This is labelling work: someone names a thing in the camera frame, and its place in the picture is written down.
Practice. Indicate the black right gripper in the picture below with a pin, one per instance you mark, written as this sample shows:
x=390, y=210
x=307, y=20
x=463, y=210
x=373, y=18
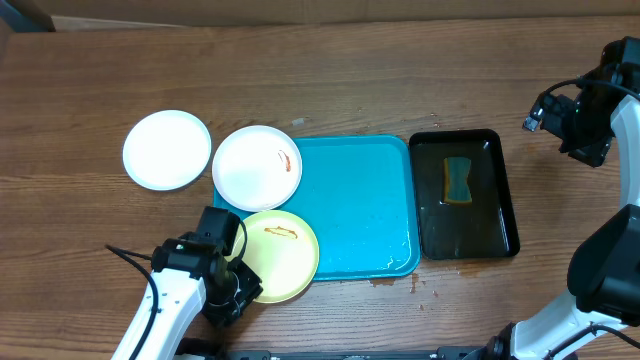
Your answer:
x=586, y=150

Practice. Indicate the white plate with red stain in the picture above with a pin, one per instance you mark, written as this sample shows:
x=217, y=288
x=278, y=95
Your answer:
x=257, y=168

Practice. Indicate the green and yellow sponge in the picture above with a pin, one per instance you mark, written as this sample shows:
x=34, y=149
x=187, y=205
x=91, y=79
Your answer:
x=456, y=190

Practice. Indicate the white plate with sauce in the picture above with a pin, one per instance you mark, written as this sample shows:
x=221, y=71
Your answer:
x=167, y=150

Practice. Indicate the yellow plate with sauce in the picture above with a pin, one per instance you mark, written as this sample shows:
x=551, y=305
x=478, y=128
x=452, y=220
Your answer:
x=282, y=249

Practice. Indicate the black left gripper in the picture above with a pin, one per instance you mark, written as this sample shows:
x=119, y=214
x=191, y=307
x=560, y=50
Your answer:
x=252, y=286

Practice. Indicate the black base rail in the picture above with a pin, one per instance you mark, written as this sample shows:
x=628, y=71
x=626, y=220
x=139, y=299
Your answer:
x=350, y=354

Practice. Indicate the teal plastic tray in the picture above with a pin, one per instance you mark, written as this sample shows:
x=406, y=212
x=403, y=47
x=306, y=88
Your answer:
x=357, y=195

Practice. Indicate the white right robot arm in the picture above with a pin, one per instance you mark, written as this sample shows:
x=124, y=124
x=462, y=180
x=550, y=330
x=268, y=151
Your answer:
x=602, y=294

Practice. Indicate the black water tray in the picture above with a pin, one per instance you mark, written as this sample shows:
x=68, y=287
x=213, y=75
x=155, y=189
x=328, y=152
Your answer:
x=487, y=227

